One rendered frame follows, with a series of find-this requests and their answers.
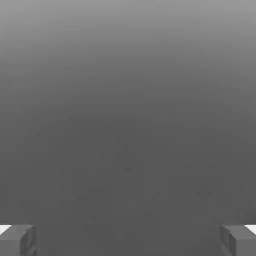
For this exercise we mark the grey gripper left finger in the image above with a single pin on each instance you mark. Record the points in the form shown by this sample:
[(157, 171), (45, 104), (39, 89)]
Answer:
[(14, 242)]

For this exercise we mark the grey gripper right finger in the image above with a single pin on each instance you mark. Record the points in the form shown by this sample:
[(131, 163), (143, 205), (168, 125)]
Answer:
[(242, 243)]

